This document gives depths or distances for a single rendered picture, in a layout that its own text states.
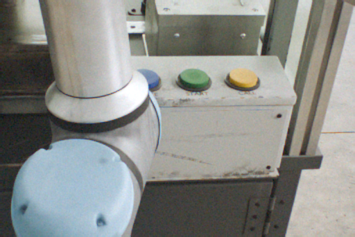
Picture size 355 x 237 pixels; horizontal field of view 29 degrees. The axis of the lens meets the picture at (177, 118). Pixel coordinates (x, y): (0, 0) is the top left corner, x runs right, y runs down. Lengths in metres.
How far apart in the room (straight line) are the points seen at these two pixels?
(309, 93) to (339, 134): 1.44
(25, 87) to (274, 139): 0.43
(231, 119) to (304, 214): 1.18
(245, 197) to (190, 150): 0.21
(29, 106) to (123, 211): 0.52
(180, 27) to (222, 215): 0.32
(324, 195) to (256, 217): 1.02
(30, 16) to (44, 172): 0.56
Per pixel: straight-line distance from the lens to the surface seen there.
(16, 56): 1.14
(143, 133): 0.77
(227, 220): 1.19
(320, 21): 0.98
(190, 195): 1.14
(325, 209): 2.16
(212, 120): 0.96
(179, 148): 0.98
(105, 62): 0.71
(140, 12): 1.44
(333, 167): 2.32
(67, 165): 0.69
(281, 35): 1.10
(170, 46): 1.15
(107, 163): 0.69
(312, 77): 1.02
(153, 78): 0.94
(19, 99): 1.17
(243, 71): 0.98
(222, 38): 1.16
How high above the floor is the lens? 1.43
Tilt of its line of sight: 36 degrees down
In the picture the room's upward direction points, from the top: 6 degrees clockwise
